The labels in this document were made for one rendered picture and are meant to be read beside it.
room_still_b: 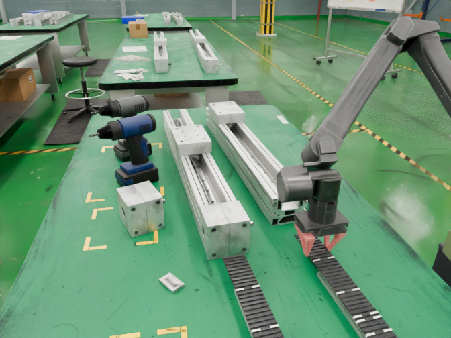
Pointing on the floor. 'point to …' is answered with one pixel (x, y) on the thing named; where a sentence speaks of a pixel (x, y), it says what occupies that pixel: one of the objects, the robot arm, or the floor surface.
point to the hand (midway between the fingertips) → (316, 250)
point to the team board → (362, 10)
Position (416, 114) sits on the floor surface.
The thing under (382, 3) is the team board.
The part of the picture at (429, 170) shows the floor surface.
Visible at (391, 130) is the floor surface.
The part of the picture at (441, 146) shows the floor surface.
